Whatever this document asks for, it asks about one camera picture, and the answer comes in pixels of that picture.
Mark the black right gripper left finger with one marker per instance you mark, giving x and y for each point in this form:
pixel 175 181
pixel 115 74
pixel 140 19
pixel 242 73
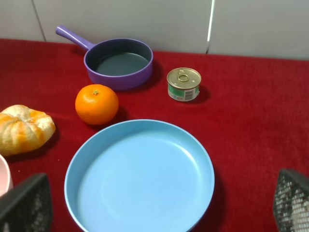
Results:
pixel 28 206

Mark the pink bowl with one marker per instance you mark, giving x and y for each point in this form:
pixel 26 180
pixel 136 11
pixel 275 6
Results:
pixel 6 183

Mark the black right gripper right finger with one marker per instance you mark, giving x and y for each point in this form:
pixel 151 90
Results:
pixel 291 202

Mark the purple saucepan with handle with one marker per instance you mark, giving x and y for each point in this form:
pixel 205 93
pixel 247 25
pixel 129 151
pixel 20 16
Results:
pixel 120 64

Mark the blue round plate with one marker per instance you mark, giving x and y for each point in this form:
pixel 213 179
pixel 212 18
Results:
pixel 139 176

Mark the orange mandarin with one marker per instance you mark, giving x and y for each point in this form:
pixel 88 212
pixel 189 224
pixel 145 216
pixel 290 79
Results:
pixel 96 104

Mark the small gold-lid tin can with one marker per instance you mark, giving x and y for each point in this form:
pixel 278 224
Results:
pixel 183 84

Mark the peeled mandarin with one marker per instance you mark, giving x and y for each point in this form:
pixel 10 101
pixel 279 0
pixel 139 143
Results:
pixel 23 129

